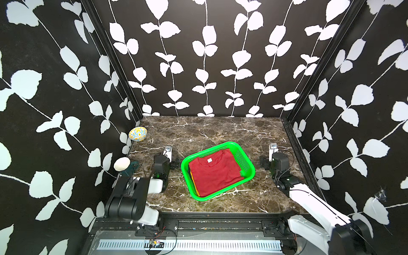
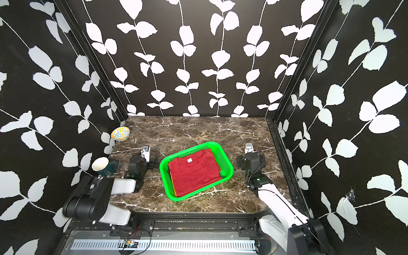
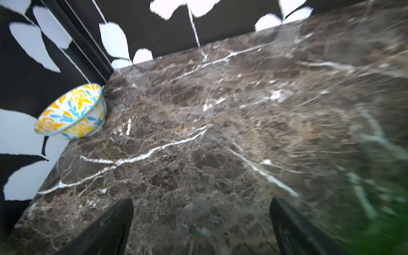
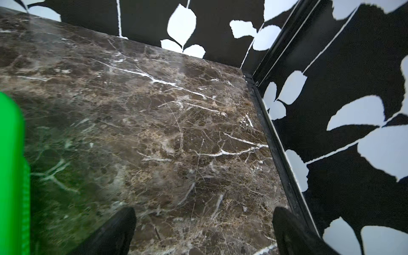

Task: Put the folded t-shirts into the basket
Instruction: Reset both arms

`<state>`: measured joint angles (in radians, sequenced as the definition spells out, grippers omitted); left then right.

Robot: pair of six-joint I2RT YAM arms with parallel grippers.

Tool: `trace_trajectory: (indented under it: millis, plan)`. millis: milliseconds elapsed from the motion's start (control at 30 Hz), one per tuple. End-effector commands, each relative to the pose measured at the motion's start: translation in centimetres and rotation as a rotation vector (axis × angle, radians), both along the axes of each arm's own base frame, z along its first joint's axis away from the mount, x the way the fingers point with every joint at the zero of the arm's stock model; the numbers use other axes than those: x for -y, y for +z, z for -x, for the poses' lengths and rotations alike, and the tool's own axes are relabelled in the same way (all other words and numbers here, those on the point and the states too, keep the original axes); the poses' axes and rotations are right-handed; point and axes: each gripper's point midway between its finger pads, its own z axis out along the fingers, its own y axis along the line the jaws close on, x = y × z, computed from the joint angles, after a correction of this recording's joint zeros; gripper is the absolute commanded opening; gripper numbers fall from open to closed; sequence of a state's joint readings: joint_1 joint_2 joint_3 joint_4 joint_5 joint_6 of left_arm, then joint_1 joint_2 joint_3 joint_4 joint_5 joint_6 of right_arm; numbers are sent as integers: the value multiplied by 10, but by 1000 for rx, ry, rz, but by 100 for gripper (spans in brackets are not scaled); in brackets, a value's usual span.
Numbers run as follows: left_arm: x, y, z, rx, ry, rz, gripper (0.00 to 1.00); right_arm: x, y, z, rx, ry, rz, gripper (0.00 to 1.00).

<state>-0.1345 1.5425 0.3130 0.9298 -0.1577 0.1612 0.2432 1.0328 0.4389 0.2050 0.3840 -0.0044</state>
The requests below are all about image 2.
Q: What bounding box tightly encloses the green plastic basket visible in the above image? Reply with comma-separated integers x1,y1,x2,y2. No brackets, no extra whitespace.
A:
159,141,234,201

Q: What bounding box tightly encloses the yellow blue patterned bowl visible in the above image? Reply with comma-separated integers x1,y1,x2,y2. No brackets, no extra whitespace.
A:
110,126,130,141

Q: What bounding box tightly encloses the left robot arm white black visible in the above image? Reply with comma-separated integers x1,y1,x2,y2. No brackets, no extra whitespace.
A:
62,153,159,226

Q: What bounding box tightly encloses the red t-shirt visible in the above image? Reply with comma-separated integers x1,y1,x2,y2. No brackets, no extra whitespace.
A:
168,149,222,197

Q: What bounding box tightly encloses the white perforated cable duct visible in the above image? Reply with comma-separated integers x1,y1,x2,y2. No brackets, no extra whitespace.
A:
69,239,256,252

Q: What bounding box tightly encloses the dark green mug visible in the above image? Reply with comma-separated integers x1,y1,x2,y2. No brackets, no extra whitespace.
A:
91,157,119,177

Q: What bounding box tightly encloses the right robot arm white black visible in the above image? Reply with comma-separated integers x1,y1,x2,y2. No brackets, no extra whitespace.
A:
237,151,335,255

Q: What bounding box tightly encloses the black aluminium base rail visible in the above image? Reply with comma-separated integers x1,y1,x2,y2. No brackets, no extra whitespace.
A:
63,209,273,239

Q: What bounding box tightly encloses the yellow t-shirt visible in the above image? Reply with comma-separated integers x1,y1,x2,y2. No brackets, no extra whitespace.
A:
169,172,177,197

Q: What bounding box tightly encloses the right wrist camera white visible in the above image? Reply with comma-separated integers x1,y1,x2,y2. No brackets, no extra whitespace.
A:
244,143,255,154

